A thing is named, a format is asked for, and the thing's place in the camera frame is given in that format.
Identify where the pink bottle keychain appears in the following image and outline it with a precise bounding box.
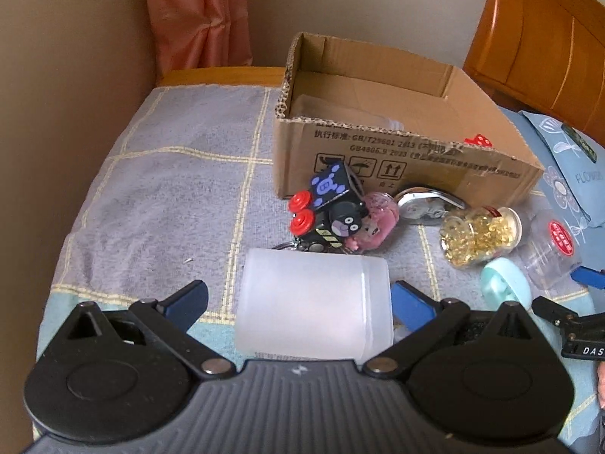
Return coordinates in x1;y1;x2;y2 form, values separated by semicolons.
344;191;400;252

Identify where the pink curtain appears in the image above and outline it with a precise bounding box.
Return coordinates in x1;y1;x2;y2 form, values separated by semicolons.
143;0;253;76

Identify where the black toy cube keychain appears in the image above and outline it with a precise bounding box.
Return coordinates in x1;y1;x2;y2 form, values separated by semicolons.
271;161;368;253

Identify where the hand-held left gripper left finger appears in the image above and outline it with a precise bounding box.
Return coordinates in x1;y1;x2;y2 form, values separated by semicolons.
64;280;237;380

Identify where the grey checked blanket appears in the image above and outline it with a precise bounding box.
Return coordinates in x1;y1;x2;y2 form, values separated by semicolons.
50;85;591;341

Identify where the shiny chrome metal object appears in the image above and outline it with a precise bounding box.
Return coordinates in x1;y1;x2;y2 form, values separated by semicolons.
396;185;466;225

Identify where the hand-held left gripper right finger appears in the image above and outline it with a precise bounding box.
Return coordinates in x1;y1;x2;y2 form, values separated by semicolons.
361;280;537;379

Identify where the frosted white plastic jar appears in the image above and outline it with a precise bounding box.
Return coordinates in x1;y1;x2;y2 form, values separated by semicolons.
235;247;394;360

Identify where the wooden bed frame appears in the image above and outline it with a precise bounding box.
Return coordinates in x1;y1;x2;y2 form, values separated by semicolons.
158;67;287;88

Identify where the clear plastic jar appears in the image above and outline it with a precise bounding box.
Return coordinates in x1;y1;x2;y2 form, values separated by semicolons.
517;210;584;289

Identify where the light blue bed sheet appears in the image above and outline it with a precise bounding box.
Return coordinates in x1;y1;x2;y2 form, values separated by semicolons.
31;286;605;440

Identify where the clear jar of yellow beads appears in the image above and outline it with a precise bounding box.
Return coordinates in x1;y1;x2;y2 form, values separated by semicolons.
439;205;523;270

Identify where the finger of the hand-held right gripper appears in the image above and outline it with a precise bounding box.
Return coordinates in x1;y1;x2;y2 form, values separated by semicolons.
570;266;605;290
532;295;583;328

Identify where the light blue floral pillow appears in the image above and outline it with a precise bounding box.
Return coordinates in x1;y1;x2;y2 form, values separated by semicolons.
517;110;605;228

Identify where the orange wooden headboard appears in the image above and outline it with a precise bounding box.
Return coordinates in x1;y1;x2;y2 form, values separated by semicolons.
463;0;605;145

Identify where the mint green round lid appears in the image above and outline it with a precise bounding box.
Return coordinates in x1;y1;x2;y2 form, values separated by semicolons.
481;258;532;313

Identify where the brown cardboard box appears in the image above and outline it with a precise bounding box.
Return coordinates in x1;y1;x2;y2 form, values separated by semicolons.
273;32;545;209

